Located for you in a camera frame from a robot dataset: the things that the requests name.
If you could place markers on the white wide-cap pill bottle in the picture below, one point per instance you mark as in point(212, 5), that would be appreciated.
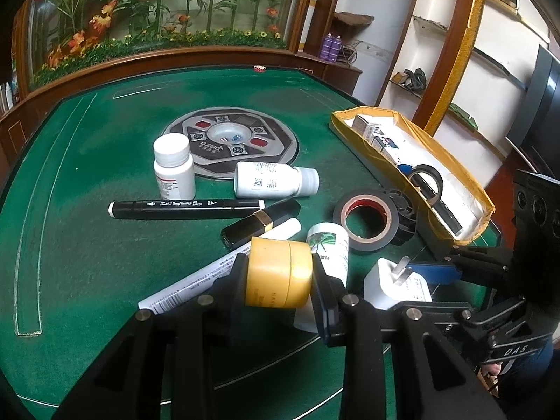
point(173, 175)

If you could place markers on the black items on shelf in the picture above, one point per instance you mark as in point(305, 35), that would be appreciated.
point(413, 78)

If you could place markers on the white pen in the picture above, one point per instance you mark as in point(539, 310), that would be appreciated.
point(192, 286)

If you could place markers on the green item on shelf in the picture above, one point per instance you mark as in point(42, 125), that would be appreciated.
point(462, 113)

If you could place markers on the yellow round jar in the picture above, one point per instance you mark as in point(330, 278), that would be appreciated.
point(275, 271)

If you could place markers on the black art marker white ends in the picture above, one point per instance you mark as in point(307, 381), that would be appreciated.
point(183, 208)

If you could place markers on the white yellow rolled pole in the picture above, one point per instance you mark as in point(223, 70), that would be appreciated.
point(313, 0)

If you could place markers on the white bottle green leaf print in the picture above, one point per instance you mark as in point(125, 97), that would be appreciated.
point(328, 249)

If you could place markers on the white narrow-cap plastic bottle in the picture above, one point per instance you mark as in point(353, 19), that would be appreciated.
point(267, 179)

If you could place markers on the brown wooden corner shelf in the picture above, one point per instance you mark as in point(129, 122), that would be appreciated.
point(352, 19)

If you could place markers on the white charger plug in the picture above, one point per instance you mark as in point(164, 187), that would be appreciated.
point(385, 284)

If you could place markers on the flower mural panel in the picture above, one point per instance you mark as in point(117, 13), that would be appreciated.
point(131, 8)

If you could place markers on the black gold-band lipstick tube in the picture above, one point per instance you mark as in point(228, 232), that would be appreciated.
point(249, 228)

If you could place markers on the black rectangular case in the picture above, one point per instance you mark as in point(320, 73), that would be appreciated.
point(450, 218)

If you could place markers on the black tape roll beige core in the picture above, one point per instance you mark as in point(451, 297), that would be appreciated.
point(424, 167)

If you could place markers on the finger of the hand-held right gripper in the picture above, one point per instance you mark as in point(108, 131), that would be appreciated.
point(437, 273)
point(512, 341)

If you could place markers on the purple spray can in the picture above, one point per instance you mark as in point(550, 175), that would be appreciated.
point(337, 49)
point(327, 47)

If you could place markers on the yellow taped cardboard tray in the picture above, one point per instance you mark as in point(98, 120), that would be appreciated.
point(442, 148)

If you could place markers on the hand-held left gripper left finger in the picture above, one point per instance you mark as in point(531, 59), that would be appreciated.
point(238, 280)

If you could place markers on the black tape roll red core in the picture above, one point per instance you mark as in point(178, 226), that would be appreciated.
point(339, 223)

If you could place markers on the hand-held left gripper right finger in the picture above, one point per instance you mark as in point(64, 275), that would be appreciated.
point(321, 310)

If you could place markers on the grey round table control panel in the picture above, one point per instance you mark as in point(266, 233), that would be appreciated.
point(271, 148)

